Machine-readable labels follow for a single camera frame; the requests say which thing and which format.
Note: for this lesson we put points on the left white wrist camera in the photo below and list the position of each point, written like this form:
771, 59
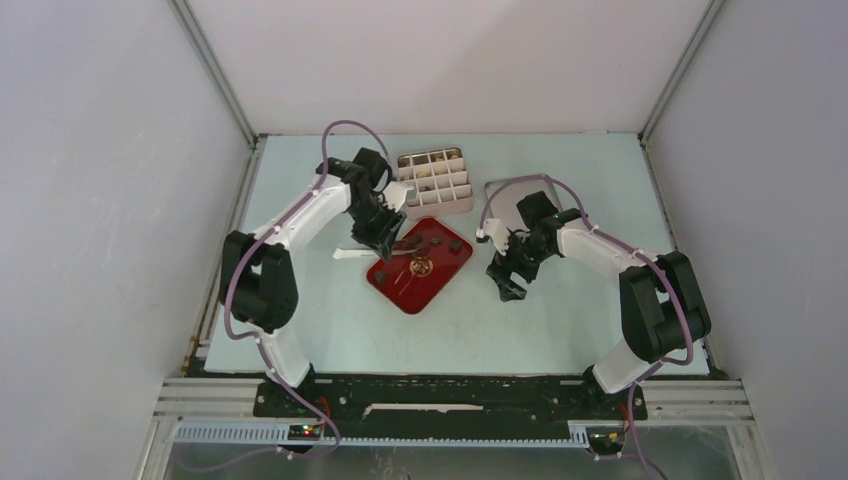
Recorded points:
396, 194

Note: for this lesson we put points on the white divided chocolate box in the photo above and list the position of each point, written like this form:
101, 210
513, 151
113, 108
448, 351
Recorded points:
443, 185

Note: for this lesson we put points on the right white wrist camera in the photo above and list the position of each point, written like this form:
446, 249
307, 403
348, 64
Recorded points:
495, 231

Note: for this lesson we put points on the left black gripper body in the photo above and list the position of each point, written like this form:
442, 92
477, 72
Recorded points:
375, 222

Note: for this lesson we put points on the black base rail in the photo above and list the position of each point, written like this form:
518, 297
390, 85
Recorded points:
447, 406

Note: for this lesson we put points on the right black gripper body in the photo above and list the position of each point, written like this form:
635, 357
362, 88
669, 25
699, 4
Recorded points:
522, 258

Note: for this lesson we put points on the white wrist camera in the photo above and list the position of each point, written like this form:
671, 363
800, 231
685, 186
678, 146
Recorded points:
495, 231
396, 194

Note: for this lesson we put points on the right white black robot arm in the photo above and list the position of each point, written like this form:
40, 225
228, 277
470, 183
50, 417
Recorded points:
661, 304

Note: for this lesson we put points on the grey cable duct strip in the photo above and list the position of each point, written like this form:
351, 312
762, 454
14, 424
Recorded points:
280, 434

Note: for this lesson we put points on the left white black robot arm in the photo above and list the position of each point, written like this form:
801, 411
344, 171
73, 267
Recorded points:
258, 287

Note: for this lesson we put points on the silver metal box lid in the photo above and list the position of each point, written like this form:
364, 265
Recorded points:
503, 197

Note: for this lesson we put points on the red plastic tray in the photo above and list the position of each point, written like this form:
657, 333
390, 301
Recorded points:
412, 294

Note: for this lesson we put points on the round foil wrapped chocolate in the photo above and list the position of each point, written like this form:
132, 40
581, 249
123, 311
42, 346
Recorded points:
421, 267

